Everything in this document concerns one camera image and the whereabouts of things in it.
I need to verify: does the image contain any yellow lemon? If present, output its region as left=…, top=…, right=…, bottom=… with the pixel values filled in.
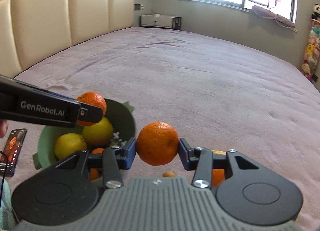
left=82, top=117, right=114, bottom=146
left=54, top=133, right=87, bottom=160

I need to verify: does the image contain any yellow spotted banana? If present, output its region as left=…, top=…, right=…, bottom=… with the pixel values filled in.
left=212, top=150, right=226, bottom=156

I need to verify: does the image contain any green colander bowl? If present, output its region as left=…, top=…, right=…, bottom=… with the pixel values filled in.
left=33, top=99, right=136, bottom=170

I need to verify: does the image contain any small orange mandarin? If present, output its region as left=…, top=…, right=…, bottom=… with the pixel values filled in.
left=89, top=169, right=100, bottom=182

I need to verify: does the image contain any small tan round fruit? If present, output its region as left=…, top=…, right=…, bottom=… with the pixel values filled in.
left=163, top=171, right=176, bottom=177

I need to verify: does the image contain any black smartphone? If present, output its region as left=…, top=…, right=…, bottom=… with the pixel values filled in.
left=1, top=129, right=27, bottom=177

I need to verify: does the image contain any pink bed cover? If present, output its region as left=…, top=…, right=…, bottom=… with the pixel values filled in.
left=4, top=26, right=320, bottom=229

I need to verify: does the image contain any cream padded headboard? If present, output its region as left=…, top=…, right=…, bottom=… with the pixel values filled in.
left=1, top=0, right=134, bottom=77

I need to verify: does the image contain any white nightstand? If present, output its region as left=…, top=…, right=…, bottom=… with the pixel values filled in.
left=139, top=14, right=182, bottom=30

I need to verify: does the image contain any plush toy hanging organizer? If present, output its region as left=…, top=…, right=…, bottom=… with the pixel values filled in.
left=300, top=3, right=319, bottom=81

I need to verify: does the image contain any grey window cushion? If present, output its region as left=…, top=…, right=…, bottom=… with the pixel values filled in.
left=251, top=5, right=296, bottom=29

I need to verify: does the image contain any wall switch panel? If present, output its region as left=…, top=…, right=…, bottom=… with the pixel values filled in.
left=134, top=4, right=144, bottom=11

